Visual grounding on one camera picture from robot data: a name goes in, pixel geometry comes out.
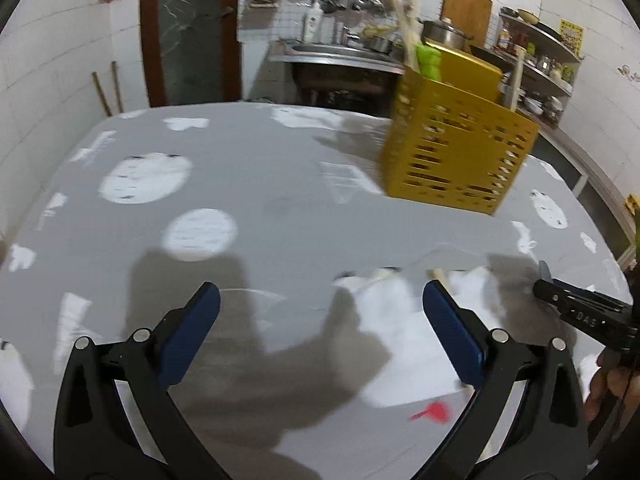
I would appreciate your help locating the steel sink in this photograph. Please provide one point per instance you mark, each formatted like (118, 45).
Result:
(321, 69)

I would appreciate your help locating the green handled utensil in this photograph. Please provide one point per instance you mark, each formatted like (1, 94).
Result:
(429, 60)

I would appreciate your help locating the wooden stick against wall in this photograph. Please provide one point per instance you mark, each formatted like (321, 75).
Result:
(101, 94)

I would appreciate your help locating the wooden cutting board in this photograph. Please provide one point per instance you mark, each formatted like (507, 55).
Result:
(470, 16)

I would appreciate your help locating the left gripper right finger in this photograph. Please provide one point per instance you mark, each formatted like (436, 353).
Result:
(458, 330)

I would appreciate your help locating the corner wall shelf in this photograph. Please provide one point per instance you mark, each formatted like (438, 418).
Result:
(549, 66)

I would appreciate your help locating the dark framed glass door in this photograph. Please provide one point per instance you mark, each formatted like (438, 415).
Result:
(190, 51)

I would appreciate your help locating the person's right hand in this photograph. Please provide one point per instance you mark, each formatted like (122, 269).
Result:
(620, 381)

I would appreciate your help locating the yellow wall poster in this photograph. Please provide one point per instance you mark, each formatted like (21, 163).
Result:
(572, 36)

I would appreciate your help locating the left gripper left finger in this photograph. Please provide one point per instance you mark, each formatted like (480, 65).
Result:
(185, 331)

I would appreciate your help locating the grey patterned tablecloth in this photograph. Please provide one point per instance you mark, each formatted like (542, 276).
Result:
(321, 364)

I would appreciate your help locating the white detergent bottle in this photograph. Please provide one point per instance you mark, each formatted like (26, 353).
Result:
(312, 22)

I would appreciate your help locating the yellow perforated utensil holder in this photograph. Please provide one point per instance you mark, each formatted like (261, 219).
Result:
(450, 147)

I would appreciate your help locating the egg tray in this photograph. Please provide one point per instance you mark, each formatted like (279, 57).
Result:
(632, 203)

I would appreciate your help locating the steel cooking pot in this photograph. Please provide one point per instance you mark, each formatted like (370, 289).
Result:
(444, 32)

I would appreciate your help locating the wooden chopstick on table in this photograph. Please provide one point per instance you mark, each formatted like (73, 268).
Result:
(440, 275)

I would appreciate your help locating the wooden chopstick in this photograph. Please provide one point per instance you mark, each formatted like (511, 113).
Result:
(440, 275)
(517, 73)
(408, 26)

